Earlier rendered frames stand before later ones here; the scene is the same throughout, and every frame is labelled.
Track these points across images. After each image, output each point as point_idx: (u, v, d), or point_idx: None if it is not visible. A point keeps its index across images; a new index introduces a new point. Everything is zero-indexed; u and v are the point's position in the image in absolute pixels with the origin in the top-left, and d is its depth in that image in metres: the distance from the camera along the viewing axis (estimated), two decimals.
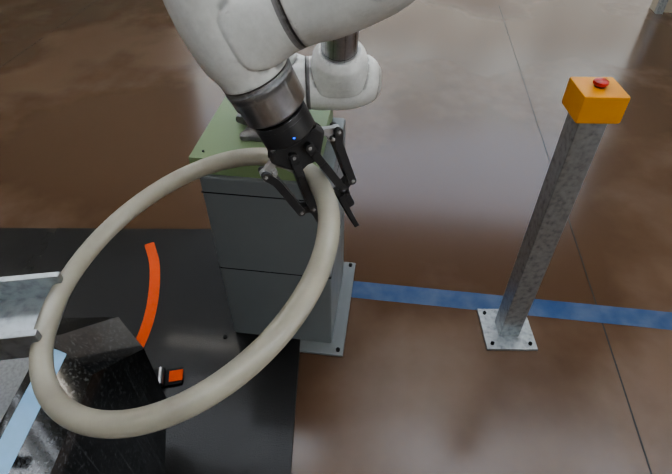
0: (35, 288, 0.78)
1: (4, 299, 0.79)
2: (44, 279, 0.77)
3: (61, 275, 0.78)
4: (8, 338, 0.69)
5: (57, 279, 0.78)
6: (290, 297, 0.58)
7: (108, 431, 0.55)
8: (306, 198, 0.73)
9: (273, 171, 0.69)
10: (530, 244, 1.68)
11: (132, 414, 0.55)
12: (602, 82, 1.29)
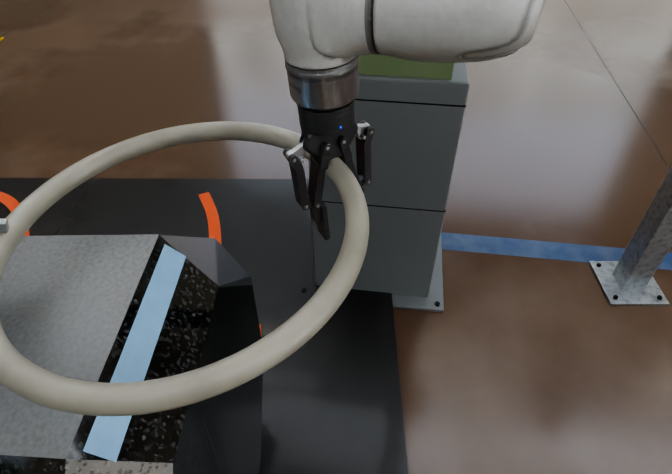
0: None
1: None
2: None
3: (7, 223, 0.64)
4: None
5: (3, 228, 0.63)
6: (331, 274, 0.55)
7: (110, 405, 0.45)
8: (316, 192, 0.72)
9: (300, 156, 0.67)
10: None
11: (146, 386, 0.46)
12: None
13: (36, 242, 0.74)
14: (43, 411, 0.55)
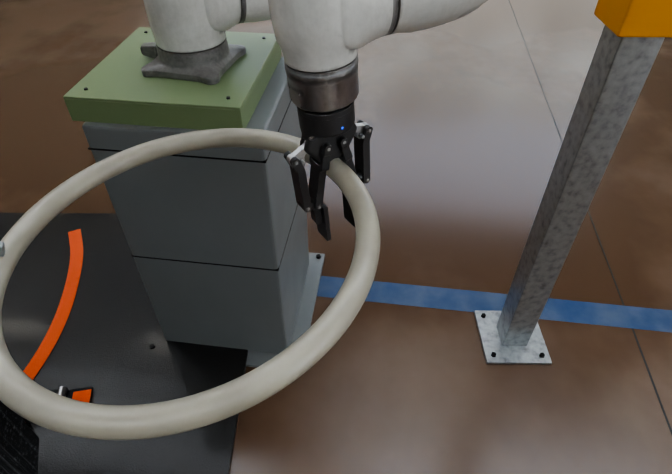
0: None
1: None
2: None
3: (4, 246, 0.61)
4: None
5: (0, 251, 0.61)
6: (348, 278, 0.54)
7: (138, 429, 0.44)
8: (318, 193, 0.72)
9: (301, 159, 0.67)
10: (545, 224, 1.25)
11: (174, 406, 0.45)
12: None
13: None
14: None
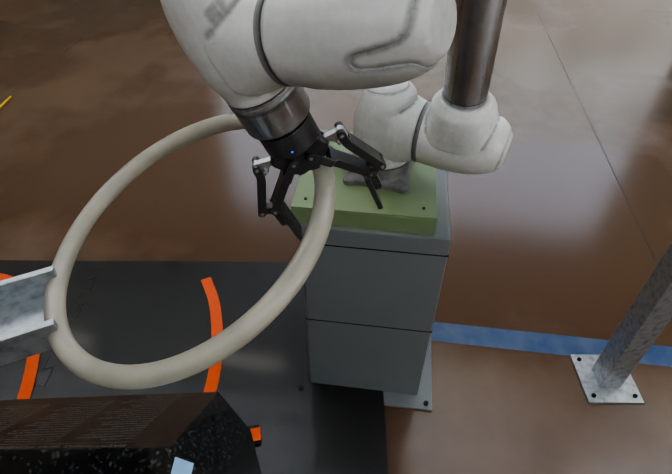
0: (29, 288, 0.77)
1: None
2: (38, 276, 0.76)
3: (54, 269, 0.78)
4: (26, 333, 0.68)
5: (52, 273, 0.77)
6: (310, 220, 0.65)
7: (175, 372, 0.59)
8: (276, 200, 0.72)
9: (265, 169, 0.68)
10: (655, 296, 1.51)
11: (196, 350, 0.59)
12: None
13: (63, 457, 0.85)
14: None
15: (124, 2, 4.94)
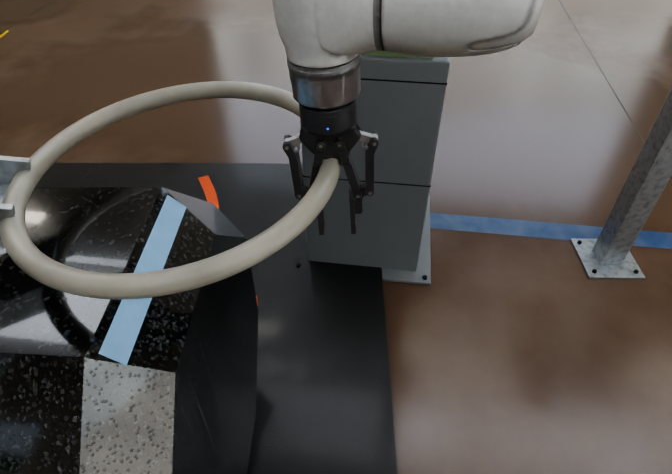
0: None
1: None
2: (12, 162, 0.73)
3: (30, 162, 0.74)
4: None
5: (27, 165, 0.73)
6: (308, 192, 0.65)
7: (126, 288, 0.56)
8: (310, 185, 0.73)
9: (296, 146, 0.69)
10: (657, 146, 1.49)
11: (156, 273, 0.56)
12: None
13: (53, 192, 0.83)
14: (64, 322, 0.64)
15: None
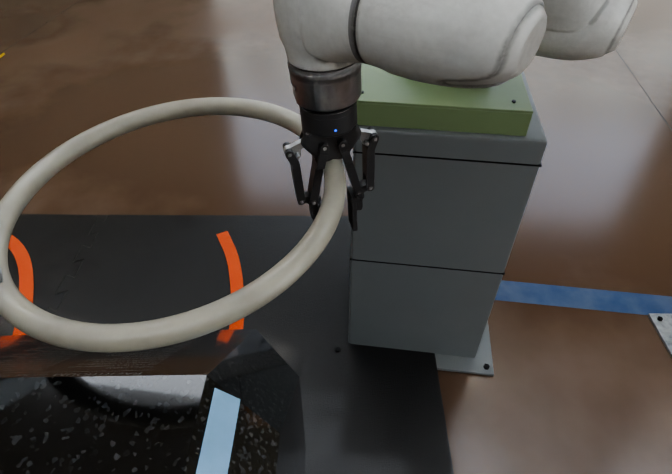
0: None
1: None
2: None
3: None
4: None
5: None
6: (325, 200, 0.64)
7: (171, 333, 0.52)
8: (313, 189, 0.72)
9: (297, 152, 0.68)
10: None
11: (199, 311, 0.53)
12: None
13: (51, 388, 0.58)
14: None
15: None
